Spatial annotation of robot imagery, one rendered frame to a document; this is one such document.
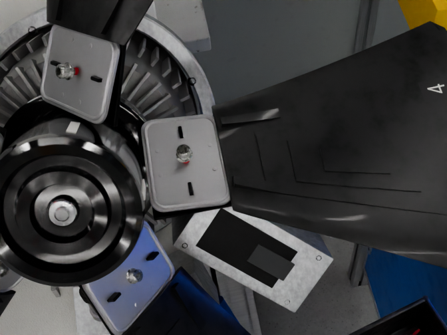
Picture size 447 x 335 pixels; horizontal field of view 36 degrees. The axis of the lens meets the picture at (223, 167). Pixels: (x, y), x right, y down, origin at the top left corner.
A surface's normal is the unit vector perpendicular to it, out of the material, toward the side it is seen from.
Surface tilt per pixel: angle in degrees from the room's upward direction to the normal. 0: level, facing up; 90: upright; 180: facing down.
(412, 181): 19
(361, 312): 0
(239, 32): 90
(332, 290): 0
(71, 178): 55
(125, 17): 42
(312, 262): 50
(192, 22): 0
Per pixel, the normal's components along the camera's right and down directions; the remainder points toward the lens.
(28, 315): 0.09, 0.29
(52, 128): -0.06, -0.95
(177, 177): 0.05, -0.55
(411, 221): 0.19, -0.25
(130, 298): 0.74, -0.16
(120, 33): -0.53, 0.01
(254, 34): 0.17, 0.83
